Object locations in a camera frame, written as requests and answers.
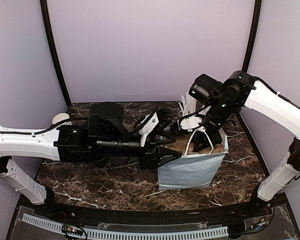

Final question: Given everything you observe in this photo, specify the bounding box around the brown cardboard cup carrier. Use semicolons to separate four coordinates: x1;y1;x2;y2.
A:
164;135;228;155

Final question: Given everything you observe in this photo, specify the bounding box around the white paper bag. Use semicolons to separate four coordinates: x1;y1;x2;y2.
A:
157;128;229;190

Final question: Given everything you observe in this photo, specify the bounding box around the black paper coffee cup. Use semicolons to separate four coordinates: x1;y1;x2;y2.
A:
93;157;109;169

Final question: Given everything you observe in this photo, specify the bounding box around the stack of paper cups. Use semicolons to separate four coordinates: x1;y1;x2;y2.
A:
52;112;70;124

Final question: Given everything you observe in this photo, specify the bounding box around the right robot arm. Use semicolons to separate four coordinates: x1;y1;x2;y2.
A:
188;70;300;217

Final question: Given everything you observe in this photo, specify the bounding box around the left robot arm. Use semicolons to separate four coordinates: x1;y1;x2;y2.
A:
0;102;182;218

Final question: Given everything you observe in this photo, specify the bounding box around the green circuit board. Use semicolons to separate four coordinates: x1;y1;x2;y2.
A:
61;224;84;237

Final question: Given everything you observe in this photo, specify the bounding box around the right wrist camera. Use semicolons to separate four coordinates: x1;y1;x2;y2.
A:
169;115;203;136

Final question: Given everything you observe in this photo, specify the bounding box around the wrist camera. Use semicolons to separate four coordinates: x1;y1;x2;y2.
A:
169;115;203;136
137;108;175;147

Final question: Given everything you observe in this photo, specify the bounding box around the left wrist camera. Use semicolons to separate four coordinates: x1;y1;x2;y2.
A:
137;108;175;147

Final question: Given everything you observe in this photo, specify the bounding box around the black front table rail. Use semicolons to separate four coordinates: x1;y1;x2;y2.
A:
31;202;272;225

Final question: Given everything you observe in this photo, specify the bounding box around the white slotted cable duct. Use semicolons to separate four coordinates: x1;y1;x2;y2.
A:
21;213;229;240

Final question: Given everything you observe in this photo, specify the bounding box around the left black frame post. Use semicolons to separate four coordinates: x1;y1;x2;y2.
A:
39;0;72;108

